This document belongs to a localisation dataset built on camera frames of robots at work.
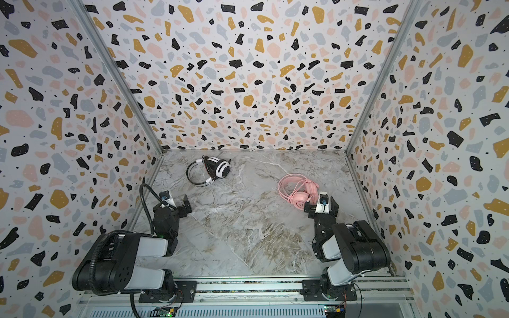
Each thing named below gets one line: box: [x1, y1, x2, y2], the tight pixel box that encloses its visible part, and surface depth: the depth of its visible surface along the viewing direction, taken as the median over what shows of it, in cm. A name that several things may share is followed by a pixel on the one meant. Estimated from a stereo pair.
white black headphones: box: [186, 155, 232, 186], surface depth 108 cm
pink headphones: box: [277, 172, 320, 211], surface depth 97 cm
